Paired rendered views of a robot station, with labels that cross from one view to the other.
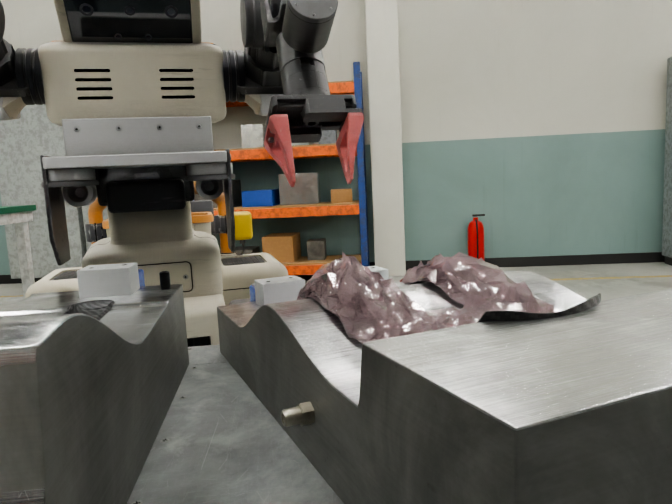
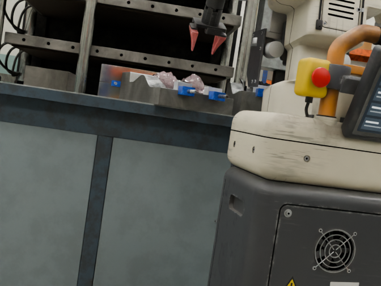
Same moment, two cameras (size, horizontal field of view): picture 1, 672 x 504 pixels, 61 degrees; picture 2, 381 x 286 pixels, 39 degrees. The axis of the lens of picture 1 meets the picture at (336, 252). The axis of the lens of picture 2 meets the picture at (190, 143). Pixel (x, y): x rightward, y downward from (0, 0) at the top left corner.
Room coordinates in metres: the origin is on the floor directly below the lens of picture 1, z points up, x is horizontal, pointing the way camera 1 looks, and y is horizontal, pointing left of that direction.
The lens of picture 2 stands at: (2.45, 0.04, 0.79)
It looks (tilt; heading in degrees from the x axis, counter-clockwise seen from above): 3 degrees down; 181
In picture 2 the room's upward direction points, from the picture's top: 8 degrees clockwise
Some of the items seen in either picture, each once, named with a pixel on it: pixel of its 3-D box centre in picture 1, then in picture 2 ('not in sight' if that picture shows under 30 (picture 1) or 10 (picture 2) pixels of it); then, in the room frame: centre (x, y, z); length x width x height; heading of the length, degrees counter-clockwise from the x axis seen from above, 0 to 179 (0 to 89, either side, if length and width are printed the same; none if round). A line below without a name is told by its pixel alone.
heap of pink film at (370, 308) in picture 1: (422, 292); (176, 80); (0.46, -0.07, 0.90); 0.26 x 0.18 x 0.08; 23
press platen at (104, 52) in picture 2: not in sight; (124, 61); (-0.52, -0.42, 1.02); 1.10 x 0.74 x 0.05; 96
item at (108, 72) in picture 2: not in sight; (128, 87); (-0.40, -0.36, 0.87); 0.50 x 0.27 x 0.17; 6
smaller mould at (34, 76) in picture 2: not in sight; (51, 79); (0.44, -0.53, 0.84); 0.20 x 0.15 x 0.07; 6
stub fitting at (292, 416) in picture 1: (297, 415); not in sight; (0.36, 0.03, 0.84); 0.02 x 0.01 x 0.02; 113
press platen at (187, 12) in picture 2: not in sight; (130, 15); (-0.52, -0.42, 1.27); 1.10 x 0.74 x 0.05; 96
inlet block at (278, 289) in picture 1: (268, 295); (217, 96); (0.69, 0.09, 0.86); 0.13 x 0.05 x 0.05; 23
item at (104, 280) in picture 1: (122, 284); (263, 93); (0.62, 0.24, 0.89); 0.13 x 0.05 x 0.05; 6
